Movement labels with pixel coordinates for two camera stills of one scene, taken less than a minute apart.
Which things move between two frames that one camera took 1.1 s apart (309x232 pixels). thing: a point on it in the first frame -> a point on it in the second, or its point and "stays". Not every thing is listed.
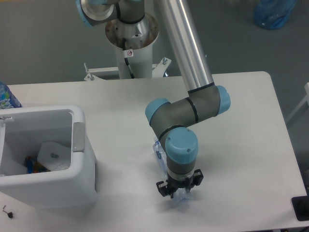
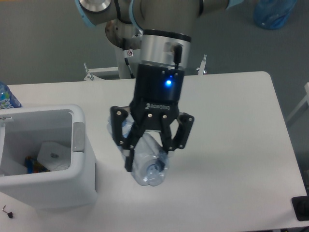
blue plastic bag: x=273 y=14 stays
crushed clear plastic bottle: x=180 y=195 -> x=150 y=156
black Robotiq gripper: x=175 y=181 -> x=157 y=94
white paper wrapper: x=54 y=156 stays
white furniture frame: x=305 y=99 stays
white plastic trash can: x=22 y=130 stays
